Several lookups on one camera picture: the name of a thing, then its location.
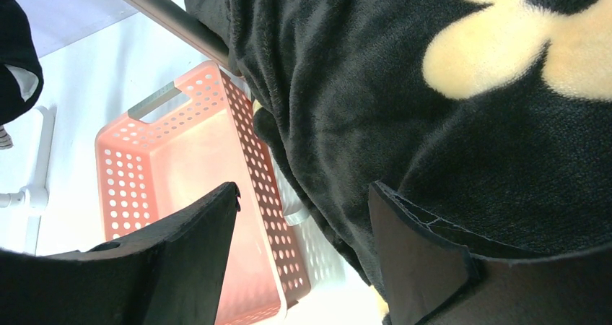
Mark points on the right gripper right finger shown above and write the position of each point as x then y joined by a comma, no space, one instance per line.
435,272

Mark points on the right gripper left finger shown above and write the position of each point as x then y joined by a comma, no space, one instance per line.
168,272

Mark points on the grey striped underwear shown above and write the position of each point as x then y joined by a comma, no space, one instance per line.
5,139

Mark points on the black underwear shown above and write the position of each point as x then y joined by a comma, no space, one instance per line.
21,72

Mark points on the pink plastic basket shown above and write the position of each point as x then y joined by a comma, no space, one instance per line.
181,143

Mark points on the metal clothes rack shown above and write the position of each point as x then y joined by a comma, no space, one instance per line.
88,83

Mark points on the black floral blanket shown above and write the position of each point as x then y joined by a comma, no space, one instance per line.
494,115

